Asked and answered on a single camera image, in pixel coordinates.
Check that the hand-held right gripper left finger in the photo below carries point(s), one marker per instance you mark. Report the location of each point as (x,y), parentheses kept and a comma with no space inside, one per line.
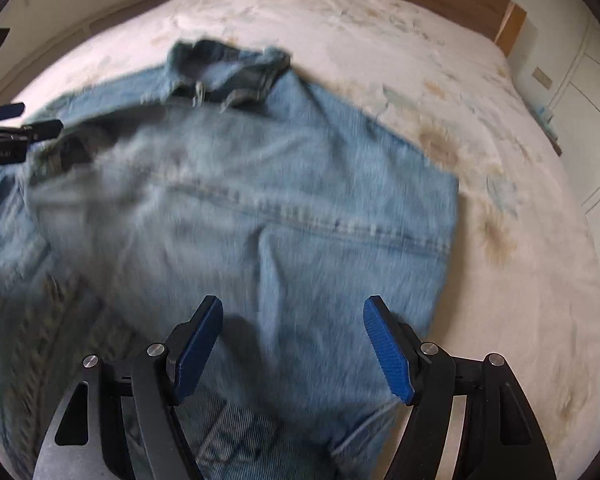
(197,347)

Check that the blue denim jeans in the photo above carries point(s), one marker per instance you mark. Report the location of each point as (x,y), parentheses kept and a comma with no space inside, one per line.
(255,185)

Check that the wall switch plate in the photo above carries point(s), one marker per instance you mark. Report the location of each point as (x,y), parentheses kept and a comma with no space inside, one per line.
(542,78)

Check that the white wardrobe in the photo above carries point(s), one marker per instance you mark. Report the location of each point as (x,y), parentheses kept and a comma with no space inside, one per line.
(595,110)

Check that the floral pink bedsheet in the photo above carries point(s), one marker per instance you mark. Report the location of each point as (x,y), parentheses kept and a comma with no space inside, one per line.
(380,35)

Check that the blue packet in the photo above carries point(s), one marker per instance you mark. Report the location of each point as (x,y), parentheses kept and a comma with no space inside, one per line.
(546,117)

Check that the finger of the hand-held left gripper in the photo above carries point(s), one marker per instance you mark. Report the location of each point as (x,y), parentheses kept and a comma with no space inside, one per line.
(40,130)
(4,112)

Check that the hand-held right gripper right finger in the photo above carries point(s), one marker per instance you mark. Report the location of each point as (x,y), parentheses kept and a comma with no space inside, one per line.
(387,347)

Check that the wooden nightstand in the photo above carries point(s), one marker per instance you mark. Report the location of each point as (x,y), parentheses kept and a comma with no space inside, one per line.
(556,144)

